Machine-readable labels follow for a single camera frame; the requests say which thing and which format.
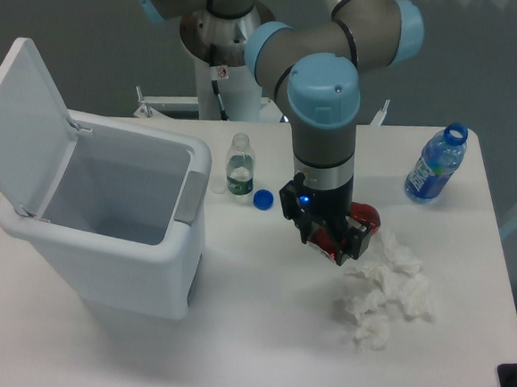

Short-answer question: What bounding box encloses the blue plastic drink bottle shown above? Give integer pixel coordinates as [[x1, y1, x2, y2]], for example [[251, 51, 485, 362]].
[[404, 122, 469, 205]]

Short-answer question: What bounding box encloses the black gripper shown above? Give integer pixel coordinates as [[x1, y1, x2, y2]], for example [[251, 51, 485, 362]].
[[279, 172, 372, 266]]

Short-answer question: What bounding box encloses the white trash can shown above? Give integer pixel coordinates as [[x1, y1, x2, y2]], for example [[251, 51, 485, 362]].
[[0, 112, 212, 320]]

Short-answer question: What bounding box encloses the red crushed can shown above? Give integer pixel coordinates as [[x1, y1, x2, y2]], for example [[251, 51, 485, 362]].
[[306, 202, 381, 264]]

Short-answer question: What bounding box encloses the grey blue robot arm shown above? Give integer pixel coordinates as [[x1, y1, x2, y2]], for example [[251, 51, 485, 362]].
[[139, 0, 425, 264]]

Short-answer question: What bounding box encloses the white trash can lid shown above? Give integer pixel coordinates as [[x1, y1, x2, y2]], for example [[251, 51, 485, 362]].
[[0, 38, 93, 223]]

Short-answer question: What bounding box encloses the clear plastic bottle green label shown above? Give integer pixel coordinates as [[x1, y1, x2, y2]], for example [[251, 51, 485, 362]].
[[225, 133, 255, 202]]

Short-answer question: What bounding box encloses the blue bottle cap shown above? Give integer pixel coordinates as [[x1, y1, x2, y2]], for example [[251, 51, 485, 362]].
[[253, 189, 274, 211]]

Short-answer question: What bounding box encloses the crumpled white tissue pile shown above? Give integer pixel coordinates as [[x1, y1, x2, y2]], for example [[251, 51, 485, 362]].
[[333, 229, 436, 352]]

